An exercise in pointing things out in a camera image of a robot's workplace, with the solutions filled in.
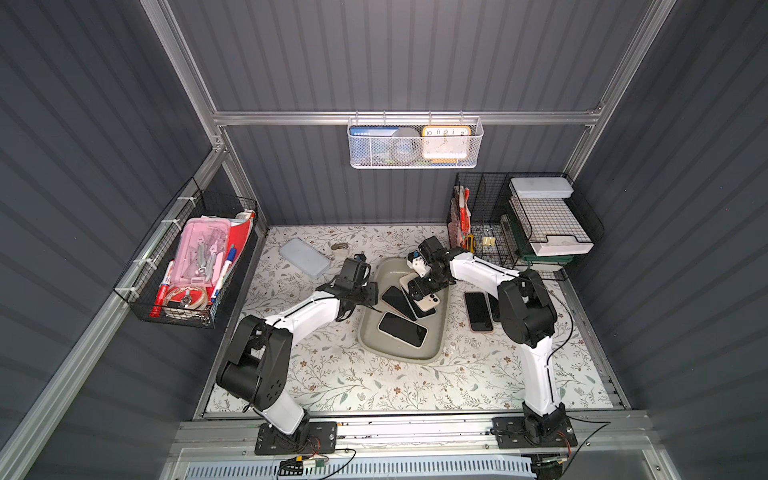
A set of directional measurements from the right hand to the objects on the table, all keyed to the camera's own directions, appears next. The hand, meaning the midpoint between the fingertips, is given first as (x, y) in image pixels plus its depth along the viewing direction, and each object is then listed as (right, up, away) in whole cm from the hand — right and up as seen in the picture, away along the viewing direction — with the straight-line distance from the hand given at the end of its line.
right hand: (426, 287), depth 100 cm
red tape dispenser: (-58, +2, -33) cm, 67 cm away
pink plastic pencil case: (-58, +11, -28) cm, 66 cm away
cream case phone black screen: (-8, -12, -8) cm, 17 cm away
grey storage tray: (-13, -14, -9) cm, 21 cm away
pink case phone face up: (-10, -4, 0) cm, 11 cm away
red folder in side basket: (-52, +16, -23) cm, 59 cm away
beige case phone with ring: (-1, -5, -4) cm, 7 cm away
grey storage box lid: (-44, +10, +12) cm, 47 cm away
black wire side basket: (-64, +6, -37) cm, 74 cm away
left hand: (-17, 0, -8) cm, 19 cm away
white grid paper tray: (+39, +20, -6) cm, 45 cm away
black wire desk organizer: (+27, +25, +24) cm, 44 cm away
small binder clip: (-32, +15, +15) cm, 38 cm away
